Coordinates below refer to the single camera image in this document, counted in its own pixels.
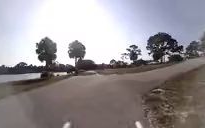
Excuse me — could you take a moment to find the grass verge with bare patches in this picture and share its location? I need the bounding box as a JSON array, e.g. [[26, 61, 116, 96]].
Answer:
[[141, 57, 205, 128]]

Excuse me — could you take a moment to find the grass beside path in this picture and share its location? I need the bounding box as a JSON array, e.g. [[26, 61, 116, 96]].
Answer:
[[0, 73, 78, 104]]

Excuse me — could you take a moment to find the broad dark tree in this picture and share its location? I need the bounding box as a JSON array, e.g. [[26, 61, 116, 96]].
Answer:
[[145, 31, 184, 64]]

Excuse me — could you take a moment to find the pale water surface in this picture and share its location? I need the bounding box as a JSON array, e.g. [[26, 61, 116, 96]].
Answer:
[[0, 72, 69, 84]]

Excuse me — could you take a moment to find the dark bush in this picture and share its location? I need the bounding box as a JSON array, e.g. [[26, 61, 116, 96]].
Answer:
[[75, 59, 98, 71]]

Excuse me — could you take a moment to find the grey asphalt path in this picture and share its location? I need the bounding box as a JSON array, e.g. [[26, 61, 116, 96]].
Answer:
[[0, 55, 205, 128]]

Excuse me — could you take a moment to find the distant row of trees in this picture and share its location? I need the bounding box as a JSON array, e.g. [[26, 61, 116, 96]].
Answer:
[[0, 61, 74, 75]]

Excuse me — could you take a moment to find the small low bush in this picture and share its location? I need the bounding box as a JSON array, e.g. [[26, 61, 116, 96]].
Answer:
[[39, 71, 55, 80]]

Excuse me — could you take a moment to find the robot's own part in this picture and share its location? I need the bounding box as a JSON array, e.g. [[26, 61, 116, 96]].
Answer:
[[134, 120, 144, 128], [62, 121, 72, 128]]

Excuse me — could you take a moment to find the small sparse tree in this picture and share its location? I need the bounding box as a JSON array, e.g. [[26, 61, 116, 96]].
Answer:
[[120, 44, 143, 64]]

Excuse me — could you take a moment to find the grass bank beyond path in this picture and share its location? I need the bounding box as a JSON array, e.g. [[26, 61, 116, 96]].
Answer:
[[95, 60, 188, 75]]

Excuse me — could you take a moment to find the round-crowned tree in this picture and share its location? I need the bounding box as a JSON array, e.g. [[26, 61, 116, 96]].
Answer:
[[35, 36, 58, 68], [67, 39, 87, 68]]

